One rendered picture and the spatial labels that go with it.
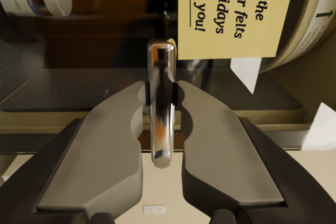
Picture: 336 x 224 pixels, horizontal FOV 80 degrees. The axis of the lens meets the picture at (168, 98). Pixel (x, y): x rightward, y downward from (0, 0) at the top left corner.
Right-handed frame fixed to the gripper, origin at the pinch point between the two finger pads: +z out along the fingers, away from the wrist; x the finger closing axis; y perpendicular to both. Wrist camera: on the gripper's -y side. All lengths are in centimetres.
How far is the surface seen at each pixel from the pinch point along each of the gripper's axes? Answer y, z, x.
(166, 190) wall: 84, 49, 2
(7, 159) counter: 21.4, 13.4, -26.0
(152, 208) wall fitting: 98, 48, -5
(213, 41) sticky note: -1.5, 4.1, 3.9
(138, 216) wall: 107, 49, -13
